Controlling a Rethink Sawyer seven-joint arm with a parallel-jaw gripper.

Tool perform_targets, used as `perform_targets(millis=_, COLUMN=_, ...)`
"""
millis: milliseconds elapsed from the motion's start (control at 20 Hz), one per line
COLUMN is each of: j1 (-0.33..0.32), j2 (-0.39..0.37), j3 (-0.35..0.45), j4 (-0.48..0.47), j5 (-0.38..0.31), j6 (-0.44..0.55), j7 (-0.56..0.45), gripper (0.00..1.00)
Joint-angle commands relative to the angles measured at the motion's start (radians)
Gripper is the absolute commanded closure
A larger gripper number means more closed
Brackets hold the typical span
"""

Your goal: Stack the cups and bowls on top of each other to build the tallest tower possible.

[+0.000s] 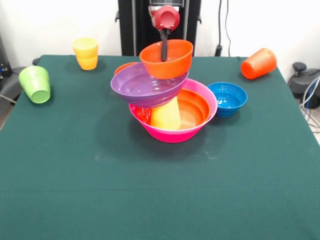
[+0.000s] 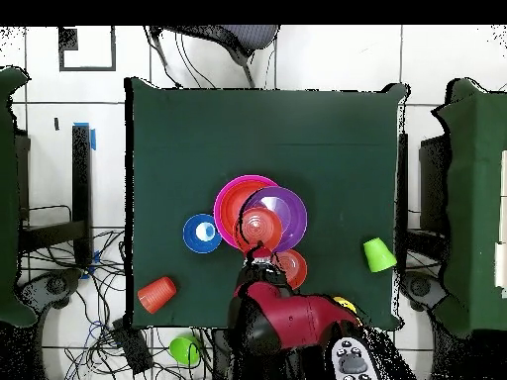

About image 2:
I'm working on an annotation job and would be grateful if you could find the black floor box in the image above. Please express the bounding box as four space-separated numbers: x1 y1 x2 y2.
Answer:
111 318 154 375

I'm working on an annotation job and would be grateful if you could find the purple plastic bowl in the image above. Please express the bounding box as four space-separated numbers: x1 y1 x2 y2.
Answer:
240 185 309 253

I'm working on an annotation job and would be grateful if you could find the large pink plastic bowl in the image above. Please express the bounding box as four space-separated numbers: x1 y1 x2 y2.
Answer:
212 174 280 251

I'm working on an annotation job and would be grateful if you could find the small orange plastic bowl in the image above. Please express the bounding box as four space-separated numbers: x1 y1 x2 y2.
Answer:
275 247 309 291
236 206 284 254

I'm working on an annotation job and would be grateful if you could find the yellow plastic cup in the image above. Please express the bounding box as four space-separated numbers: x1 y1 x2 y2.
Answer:
332 295 358 315

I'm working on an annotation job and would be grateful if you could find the green plastic cup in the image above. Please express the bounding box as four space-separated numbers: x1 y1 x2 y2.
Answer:
168 334 202 366
362 237 398 274

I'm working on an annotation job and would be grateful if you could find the dark green side cloth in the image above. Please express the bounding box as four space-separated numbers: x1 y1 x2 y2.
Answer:
0 65 38 329
431 77 507 339

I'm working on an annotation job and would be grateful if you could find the blue plastic bowl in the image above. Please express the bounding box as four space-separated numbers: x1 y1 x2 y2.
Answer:
182 213 223 254

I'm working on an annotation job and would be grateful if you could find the grey office chair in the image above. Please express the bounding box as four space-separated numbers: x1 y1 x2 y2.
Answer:
149 25 281 89

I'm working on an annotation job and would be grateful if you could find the tangle of floor cables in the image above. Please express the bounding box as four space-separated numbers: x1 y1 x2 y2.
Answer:
19 229 211 380

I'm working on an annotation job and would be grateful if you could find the black metal post frame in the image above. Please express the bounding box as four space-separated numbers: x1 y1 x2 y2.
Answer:
15 125 94 268

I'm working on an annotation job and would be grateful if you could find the dark green table cloth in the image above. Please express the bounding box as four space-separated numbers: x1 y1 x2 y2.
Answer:
123 76 410 332

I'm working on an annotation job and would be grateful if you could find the large orange plastic bowl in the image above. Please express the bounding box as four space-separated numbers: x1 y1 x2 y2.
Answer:
218 180 260 247

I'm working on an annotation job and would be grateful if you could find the orange plastic cup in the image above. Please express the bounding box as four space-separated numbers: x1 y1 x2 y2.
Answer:
137 275 178 315

